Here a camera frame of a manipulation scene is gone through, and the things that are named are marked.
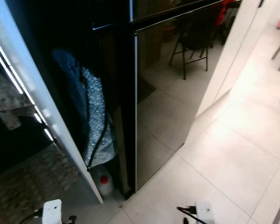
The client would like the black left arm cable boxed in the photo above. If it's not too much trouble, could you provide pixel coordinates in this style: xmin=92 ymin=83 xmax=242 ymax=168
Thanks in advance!
xmin=18 ymin=209 xmax=43 ymax=224

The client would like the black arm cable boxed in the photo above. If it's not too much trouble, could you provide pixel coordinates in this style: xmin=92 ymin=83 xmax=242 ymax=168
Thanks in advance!
xmin=176 ymin=206 xmax=199 ymax=221
xmin=18 ymin=209 xmax=43 ymax=224

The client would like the black glass freezer door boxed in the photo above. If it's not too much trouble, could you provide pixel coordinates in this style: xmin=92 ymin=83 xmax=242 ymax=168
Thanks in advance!
xmin=131 ymin=0 xmax=229 ymax=22

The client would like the black glass fridge door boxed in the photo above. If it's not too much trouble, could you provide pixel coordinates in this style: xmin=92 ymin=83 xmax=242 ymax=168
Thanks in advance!
xmin=133 ymin=1 xmax=243 ymax=191

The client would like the bubble wrap sheet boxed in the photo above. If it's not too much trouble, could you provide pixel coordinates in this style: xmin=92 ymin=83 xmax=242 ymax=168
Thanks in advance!
xmin=51 ymin=49 xmax=118 ymax=169

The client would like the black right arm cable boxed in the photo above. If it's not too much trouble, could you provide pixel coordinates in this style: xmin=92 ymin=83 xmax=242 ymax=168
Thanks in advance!
xmin=176 ymin=206 xmax=199 ymax=221

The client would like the white door panel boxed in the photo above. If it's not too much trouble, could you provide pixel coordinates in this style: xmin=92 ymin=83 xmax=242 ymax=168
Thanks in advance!
xmin=0 ymin=0 xmax=105 ymax=205

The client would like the patterned floor mat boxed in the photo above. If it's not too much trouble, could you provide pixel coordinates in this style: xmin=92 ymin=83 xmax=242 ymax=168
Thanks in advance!
xmin=0 ymin=141 xmax=90 ymax=224

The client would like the white jug red cap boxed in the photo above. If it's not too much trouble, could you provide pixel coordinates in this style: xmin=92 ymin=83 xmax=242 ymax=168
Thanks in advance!
xmin=93 ymin=165 xmax=115 ymax=197

